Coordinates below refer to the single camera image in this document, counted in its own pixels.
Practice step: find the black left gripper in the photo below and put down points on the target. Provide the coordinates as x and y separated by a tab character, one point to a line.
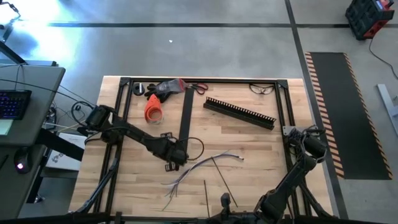
177	152

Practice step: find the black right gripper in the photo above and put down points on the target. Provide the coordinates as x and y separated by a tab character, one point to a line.
244	217

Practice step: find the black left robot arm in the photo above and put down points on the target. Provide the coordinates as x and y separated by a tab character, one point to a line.
140	137

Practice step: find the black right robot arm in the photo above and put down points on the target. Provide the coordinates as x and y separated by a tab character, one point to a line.
289	183

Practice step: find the orange tape dispenser roll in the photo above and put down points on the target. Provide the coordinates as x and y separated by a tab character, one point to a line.
152	109

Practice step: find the grey and red work glove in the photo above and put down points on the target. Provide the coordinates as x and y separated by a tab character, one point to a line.
168	87

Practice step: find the grey metal mounting plate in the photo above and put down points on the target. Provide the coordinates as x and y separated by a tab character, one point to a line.
287	130

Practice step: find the white printed cardboard box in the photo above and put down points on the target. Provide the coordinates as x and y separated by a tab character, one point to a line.
62	160

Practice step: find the black desk base beam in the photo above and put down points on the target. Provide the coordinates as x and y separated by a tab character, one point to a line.
59	143

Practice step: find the clear safety glasses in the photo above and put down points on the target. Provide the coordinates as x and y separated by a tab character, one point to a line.
264	90

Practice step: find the grey desk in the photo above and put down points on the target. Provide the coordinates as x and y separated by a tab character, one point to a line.
40	105

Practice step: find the black computer mouse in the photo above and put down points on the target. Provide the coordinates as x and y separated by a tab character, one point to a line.
23	157

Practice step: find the black orange-striped floor mat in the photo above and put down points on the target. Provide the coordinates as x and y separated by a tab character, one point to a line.
348	115

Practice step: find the black keyboard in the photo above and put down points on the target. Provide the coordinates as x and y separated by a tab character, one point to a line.
14	104

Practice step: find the green sticky note pad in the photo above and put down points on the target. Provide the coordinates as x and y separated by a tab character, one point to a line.
5	127

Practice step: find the black pen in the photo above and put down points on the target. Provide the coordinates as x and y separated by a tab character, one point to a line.
3	162

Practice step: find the black tripod stand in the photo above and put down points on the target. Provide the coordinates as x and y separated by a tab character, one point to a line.
12	53

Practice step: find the grey metal profile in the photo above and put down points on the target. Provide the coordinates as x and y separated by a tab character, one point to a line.
387	102

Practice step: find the black and red toolbox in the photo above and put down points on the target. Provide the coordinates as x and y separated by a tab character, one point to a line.
363	15

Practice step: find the flat black duct cover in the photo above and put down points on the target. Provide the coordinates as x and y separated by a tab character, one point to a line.
186	115

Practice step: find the black base mounting bracket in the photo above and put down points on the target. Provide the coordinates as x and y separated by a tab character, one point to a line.
81	130

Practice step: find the black aluminium table frame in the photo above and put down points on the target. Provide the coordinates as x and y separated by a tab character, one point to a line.
224	81

